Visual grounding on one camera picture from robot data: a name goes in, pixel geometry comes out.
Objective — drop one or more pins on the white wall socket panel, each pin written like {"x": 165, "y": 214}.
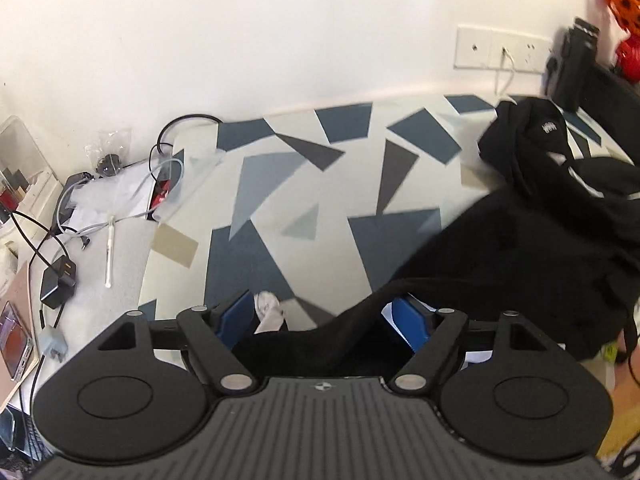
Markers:
{"x": 479, "y": 48}

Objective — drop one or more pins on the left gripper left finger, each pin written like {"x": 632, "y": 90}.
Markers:
{"x": 211, "y": 334}

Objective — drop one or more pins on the clear glass jar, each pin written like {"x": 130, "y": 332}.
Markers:
{"x": 31, "y": 185}

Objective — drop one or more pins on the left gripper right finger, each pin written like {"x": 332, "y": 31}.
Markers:
{"x": 436, "y": 338}

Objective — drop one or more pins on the black hooded sweatshirt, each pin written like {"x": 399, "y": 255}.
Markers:
{"x": 558, "y": 242}

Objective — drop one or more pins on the black water bottle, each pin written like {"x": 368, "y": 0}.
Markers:
{"x": 569, "y": 65}

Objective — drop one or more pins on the red flower vase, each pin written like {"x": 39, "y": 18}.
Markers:
{"x": 628, "y": 59}

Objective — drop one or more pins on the pink notebook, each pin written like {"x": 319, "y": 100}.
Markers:
{"x": 18, "y": 294}

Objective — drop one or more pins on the white pen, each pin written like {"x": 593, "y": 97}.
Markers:
{"x": 109, "y": 254}

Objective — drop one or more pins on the smartphone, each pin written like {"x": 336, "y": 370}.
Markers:
{"x": 16, "y": 343}

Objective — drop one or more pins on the white charger plug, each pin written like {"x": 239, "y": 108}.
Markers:
{"x": 52, "y": 343}

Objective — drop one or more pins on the geometric pattern tablecloth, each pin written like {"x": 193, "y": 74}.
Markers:
{"x": 321, "y": 208}

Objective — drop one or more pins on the black power adapter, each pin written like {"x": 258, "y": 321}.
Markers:
{"x": 58, "y": 282}

